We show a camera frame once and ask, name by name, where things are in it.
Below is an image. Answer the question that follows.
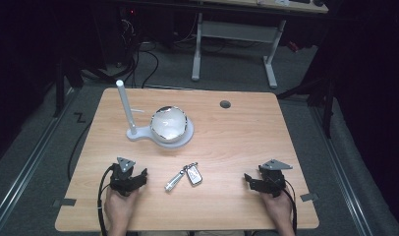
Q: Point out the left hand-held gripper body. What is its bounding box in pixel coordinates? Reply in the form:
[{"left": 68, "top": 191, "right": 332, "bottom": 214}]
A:
[{"left": 109, "top": 156, "right": 142, "bottom": 198}]

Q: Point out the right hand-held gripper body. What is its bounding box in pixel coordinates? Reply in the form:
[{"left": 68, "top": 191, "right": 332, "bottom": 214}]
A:
[{"left": 257, "top": 158, "right": 294, "bottom": 199}]

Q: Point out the silver keychain with key fob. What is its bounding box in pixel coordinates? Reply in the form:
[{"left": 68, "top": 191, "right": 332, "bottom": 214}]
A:
[{"left": 164, "top": 161, "right": 203, "bottom": 193}]

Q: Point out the person's left hand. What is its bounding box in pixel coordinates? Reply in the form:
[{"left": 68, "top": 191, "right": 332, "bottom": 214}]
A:
[{"left": 103, "top": 188, "right": 141, "bottom": 228}]

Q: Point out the person's right hand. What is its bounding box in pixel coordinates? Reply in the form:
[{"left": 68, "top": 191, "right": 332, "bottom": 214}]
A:
[{"left": 258, "top": 190, "right": 293, "bottom": 227}]

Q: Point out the grey tape strip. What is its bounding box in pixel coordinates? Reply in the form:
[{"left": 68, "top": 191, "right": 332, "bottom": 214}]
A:
[
  {"left": 299, "top": 192, "right": 319, "bottom": 203},
  {"left": 52, "top": 198, "right": 78, "bottom": 208}
]

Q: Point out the white stand with pole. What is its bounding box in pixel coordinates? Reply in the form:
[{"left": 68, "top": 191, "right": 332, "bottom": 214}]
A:
[{"left": 115, "top": 79, "right": 196, "bottom": 149}]

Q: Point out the clear glass bowl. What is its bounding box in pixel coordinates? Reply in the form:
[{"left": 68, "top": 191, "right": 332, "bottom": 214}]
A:
[{"left": 149, "top": 104, "right": 189, "bottom": 144}]

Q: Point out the black metal stand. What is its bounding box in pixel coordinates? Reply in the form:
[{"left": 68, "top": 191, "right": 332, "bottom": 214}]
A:
[
  {"left": 276, "top": 75, "right": 337, "bottom": 140},
  {"left": 52, "top": 55, "right": 86, "bottom": 119}
]

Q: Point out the white-legged wooden desk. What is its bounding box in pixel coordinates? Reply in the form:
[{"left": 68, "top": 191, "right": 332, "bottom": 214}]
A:
[{"left": 189, "top": 0, "right": 330, "bottom": 90}]

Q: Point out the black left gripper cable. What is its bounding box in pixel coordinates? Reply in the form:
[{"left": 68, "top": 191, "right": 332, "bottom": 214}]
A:
[{"left": 96, "top": 164, "right": 117, "bottom": 236}]

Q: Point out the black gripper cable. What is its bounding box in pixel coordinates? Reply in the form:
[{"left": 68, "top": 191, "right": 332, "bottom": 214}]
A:
[
  {"left": 96, "top": 164, "right": 117, "bottom": 236},
  {"left": 281, "top": 178, "right": 299, "bottom": 236}
]

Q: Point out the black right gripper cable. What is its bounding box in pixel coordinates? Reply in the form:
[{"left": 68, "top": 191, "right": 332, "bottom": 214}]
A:
[{"left": 281, "top": 178, "right": 299, "bottom": 236}]

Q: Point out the metal floor rail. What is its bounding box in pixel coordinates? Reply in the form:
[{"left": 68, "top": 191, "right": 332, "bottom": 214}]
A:
[
  {"left": 310, "top": 105, "right": 374, "bottom": 236},
  {"left": 0, "top": 88, "right": 78, "bottom": 234}
]

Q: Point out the black cable bundle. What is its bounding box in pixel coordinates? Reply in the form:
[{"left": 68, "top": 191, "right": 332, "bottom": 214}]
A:
[{"left": 79, "top": 16, "right": 160, "bottom": 89}]

